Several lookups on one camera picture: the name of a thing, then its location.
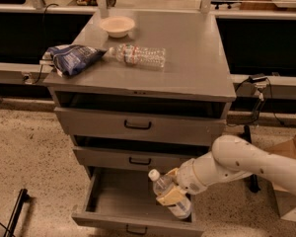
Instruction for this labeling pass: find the clear water bottle red label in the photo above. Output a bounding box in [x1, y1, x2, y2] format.
[108, 43, 166, 68]

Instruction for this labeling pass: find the grey middle drawer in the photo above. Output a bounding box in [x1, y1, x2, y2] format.
[73, 146, 209, 177]

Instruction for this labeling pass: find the blue label plastic bottle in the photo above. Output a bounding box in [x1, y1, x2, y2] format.
[148, 169, 191, 219]

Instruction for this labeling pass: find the grey top drawer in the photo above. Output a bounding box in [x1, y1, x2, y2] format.
[54, 107, 225, 146]

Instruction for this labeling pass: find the cardboard box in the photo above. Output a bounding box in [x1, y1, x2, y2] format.
[266, 135, 296, 222]

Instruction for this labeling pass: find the black stand leg left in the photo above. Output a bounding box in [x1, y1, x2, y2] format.
[3, 189, 30, 237]

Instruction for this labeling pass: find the blue chip bag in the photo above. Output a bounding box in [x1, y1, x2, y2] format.
[40, 44, 106, 77]

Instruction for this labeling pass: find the grey drawer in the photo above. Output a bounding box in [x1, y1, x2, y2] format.
[54, 107, 225, 146]
[73, 146, 209, 177]
[72, 168, 203, 237]

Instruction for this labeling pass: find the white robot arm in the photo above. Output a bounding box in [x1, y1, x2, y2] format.
[157, 135, 296, 206]

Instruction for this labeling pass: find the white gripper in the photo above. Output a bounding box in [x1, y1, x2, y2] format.
[156, 159, 201, 206]

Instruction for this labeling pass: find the white paper bowl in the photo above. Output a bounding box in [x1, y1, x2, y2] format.
[99, 16, 135, 38]

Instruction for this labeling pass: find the grey drawer cabinet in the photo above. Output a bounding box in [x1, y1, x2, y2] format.
[42, 7, 237, 237]

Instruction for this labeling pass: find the grey bottom drawer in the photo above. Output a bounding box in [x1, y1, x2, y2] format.
[72, 168, 203, 237]

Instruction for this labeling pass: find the black power adapter with cable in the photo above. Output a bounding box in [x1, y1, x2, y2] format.
[227, 75, 296, 127]

